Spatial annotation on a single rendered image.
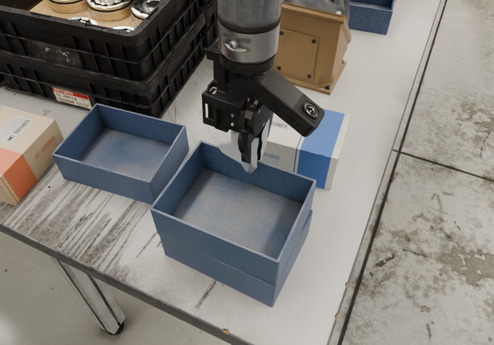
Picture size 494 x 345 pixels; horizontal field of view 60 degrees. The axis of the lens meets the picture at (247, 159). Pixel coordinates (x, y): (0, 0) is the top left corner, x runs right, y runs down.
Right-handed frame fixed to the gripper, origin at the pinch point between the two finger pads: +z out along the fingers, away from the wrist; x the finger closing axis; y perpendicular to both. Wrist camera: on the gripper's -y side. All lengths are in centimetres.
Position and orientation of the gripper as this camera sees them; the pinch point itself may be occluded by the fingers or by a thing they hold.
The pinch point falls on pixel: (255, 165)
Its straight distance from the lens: 67.6
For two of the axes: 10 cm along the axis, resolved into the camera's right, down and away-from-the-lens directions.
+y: -9.0, -3.3, 2.9
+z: -0.3, 7.1, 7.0
